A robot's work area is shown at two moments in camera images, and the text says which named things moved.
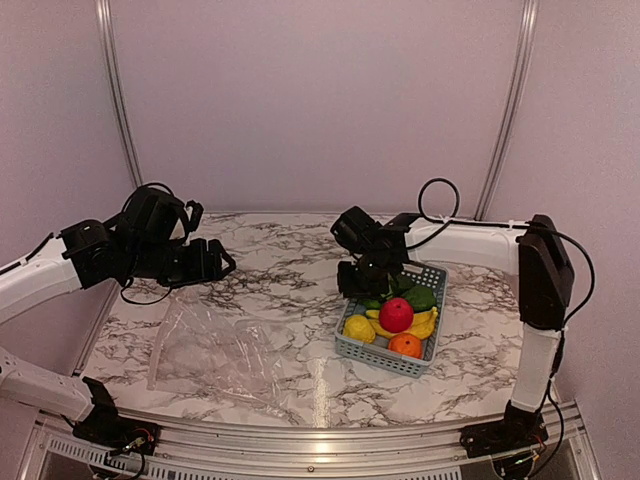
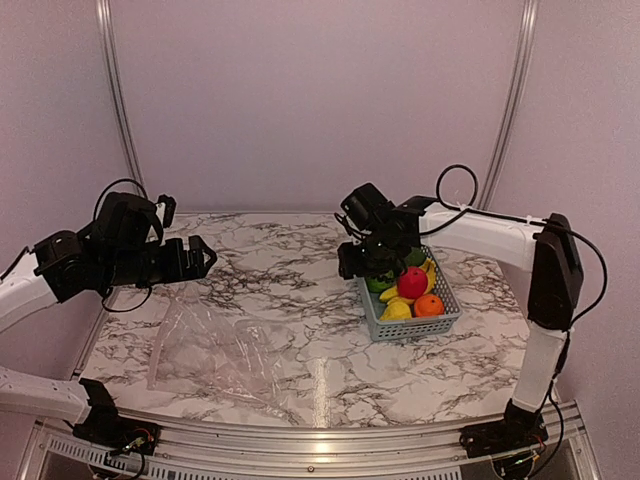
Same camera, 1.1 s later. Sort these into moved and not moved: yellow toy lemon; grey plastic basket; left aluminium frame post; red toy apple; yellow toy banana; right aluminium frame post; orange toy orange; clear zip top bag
Moved: orange toy orange; grey plastic basket; red toy apple; yellow toy banana; yellow toy lemon
Not moved: right aluminium frame post; clear zip top bag; left aluminium frame post
